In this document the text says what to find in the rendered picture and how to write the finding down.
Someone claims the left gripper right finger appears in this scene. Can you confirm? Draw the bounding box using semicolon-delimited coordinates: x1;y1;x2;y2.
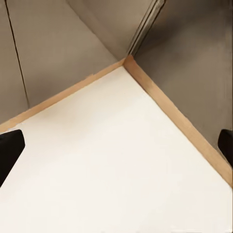
217;129;233;168

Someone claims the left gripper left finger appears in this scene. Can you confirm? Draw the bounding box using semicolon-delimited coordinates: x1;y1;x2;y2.
0;129;25;187

